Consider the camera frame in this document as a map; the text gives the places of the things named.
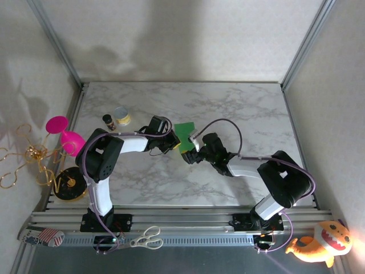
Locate green paper sheet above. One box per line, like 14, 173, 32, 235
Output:
173, 122, 198, 154

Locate yellow label tin can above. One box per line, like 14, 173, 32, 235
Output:
113, 106, 132, 127

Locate black cap spice bottle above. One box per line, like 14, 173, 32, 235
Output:
102, 114, 117, 132

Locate black controller board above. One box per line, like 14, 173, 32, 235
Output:
254, 234, 275, 247
93, 235, 121, 247

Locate pink plastic goblet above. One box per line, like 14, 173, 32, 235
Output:
46, 115, 86, 157

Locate black round gold-rimmed base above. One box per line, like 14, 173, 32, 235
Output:
54, 167, 88, 202

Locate orange shark plush toy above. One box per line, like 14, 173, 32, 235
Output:
285, 219, 353, 268

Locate flag print pouch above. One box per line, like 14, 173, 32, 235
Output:
17, 225, 66, 248

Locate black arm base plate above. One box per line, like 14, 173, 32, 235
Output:
79, 213, 133, 232
231, 212, 285, 231

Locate aluminium frame rail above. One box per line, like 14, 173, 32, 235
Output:
30, 207, 333, 236

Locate grey perforated cable duct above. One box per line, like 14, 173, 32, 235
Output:
61, 234, 254, 248

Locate aluminium side rail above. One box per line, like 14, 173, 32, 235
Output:
282, 88, 321, 209
42, 82, 88, 212

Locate white handled scissors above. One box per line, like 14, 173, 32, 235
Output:
118, 225, 164, 251

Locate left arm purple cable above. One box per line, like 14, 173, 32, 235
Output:
85, 115, 174, 255

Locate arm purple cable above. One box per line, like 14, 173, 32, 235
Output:
85, 115, 174, 255
196, 118, 317, 255

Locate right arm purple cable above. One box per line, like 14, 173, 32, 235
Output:
196, 118, 317, 255

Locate gold wire ornament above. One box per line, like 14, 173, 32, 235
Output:
0, 123, 77, 195

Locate aluminium frame post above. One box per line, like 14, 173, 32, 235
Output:
27, 0, 86, 89
281, 0, 334, 91

